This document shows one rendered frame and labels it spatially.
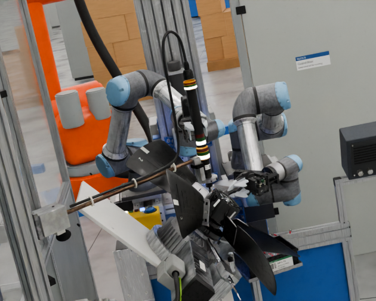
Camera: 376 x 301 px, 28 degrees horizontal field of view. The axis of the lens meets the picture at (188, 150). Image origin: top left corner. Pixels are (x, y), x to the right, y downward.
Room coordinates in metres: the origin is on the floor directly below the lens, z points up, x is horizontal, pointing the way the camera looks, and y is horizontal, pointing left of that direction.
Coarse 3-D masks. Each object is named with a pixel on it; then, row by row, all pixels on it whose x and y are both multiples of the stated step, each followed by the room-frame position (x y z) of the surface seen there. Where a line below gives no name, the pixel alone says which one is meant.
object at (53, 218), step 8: (40, 208) 2.20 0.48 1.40; (48, 208) 2.18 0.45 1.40; (56, 208) 2.17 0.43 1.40; (64, 208) 2.18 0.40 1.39; (32, 216) 2.14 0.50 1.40; (40, 216) 2.13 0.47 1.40; (48, 216) 2.14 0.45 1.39; (56, 216) 2.16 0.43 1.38; (64, 216) 2.17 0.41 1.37; (40, 224) 2.14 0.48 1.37; (48, 224) 2.14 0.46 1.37; (56, 224) 2.15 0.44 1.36; (64, 224) 2.17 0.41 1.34; (40, 232) 2.13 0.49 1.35; (48, 232) 2.14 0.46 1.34; (56, 232) 2.15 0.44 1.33; (40, 240) 2.13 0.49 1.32
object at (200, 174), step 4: (196, 160) 2.50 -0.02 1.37; (200, 160) 2.51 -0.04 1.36; (192, 164) 2.51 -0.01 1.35; (196, 164) 2.50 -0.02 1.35; (200, 164) 2.50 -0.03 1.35; (196, 168) 2.50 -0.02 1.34; (200, 168) 2.51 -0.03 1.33; (196, 172) 2.52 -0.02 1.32; (200, 172) 2.51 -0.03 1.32; (196, 176) 2.53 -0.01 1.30; (200, 176) 2.51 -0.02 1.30; (204, 176) 2.51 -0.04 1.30; (212, 176) 2.53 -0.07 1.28; (216, 176) 2.53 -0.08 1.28; (200, 180) 2.51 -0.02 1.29; (204, 180) 2.51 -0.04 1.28; (208, 180) 2.50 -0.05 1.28; (212, 180) 2.51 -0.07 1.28
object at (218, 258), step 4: (208, 240) 2.36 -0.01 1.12; (212, 248) 2.31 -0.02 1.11; (212, 252) 2.29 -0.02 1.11; (216, 252) 2.28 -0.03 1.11; (216, 256) 2.26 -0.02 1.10; (216, 260) 2.24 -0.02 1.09; (220, 260) 2.23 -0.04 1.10; (228, 276) 2.15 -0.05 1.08; (228, 280) 2.14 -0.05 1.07; (232, 280) 2.13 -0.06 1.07; (232, 284) 2.11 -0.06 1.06; (236, 292) 2.08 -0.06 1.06
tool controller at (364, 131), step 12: (348, 132) 2.89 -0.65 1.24; (360, 132) 2.87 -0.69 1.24; (372, 132) 2.85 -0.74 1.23; (348, 144) 2.83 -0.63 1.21; (360, 144) 2.83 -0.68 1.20; (372, 144) 2.83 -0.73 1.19; (348, 156) 2.84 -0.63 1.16; (360, 156) 2.84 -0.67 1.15; (372, 156) 2.85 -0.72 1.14; (348, 168) 2.86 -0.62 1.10; (360, 168) 2.86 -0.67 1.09; (372, 168) 2.86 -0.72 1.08
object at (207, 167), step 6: (186, 66) 2.53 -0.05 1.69; (186, 72) 2.52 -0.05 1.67; (192, 72) 2.53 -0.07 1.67; (186, 78) 2.52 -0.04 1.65; (192, 78) 2.52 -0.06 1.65; (204, 162) 2.52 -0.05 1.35; (204, 168) 2.52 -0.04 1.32; (210, 168) 2.53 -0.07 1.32; (210, 174) 2.53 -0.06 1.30; (210, 186) 2.53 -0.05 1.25
